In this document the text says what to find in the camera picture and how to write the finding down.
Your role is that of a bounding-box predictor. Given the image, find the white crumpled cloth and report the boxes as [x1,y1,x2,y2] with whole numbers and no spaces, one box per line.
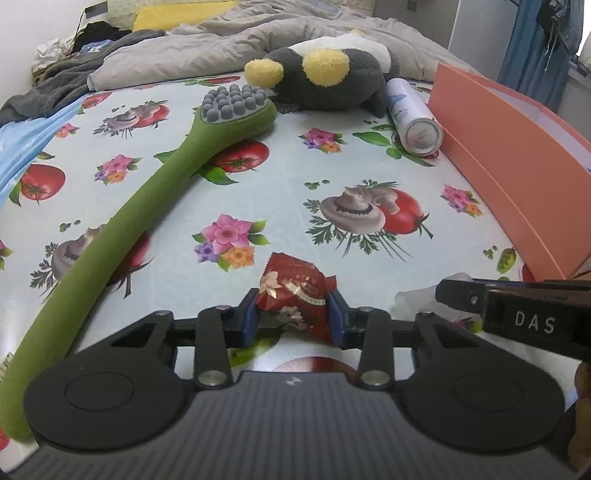
[32,37,75,70]

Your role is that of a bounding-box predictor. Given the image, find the blue curtain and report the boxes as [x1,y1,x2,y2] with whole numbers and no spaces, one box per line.
[496,0,575,114]

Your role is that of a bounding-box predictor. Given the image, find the black clothes pile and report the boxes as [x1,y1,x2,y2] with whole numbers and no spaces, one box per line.
[74,21,134,54]

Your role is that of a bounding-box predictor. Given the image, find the yellow pillow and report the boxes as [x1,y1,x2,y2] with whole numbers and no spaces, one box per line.
[131,0,238,32]

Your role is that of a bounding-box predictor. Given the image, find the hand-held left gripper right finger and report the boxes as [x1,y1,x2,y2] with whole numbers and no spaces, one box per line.
[327,291,504,388]

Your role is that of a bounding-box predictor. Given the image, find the red snack packet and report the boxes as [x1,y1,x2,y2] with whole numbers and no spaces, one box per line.
[254,251,338,344]

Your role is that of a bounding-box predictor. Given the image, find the grey penguin plush toy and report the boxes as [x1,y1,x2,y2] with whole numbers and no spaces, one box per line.
[244,30,402,112]

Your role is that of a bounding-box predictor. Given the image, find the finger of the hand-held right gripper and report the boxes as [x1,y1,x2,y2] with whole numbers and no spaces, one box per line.
[435,276,491,319]

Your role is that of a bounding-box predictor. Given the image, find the green long-handled massage brush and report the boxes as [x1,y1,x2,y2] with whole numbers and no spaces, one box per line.
[0,84,279,441]

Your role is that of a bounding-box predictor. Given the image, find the hanging denim clothes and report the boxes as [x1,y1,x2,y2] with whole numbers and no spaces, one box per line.
[538,0,585,56]

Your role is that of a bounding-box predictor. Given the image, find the clear plastic packet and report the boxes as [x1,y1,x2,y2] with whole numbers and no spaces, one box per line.
[394,286,483,333]

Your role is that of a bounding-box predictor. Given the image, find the pink cardboard box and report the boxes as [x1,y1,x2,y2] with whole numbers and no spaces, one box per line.
[427,62,591,282]

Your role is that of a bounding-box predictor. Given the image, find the white spray can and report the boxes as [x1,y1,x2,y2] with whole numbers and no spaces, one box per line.
[385,78,444,155]

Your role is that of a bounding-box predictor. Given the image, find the fruit and flower printed mat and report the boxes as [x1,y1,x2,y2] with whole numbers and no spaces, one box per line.
[0,76,539,384]

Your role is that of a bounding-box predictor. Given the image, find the dark grey blanket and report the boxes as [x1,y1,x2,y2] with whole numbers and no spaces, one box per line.
[0,30,167,127]

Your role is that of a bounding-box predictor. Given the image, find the grey wardrobe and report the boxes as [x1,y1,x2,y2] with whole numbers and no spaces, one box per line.
[369,0,509,75]

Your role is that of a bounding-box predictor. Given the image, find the cream quilted headboard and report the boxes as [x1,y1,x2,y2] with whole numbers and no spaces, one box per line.
[107,0,148,20]

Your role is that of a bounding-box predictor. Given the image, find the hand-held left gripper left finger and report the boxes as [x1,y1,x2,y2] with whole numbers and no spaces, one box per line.
[76,288,260,389]

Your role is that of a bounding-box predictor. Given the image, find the grey duvet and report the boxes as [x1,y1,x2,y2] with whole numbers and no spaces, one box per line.
[87,0,483,93]

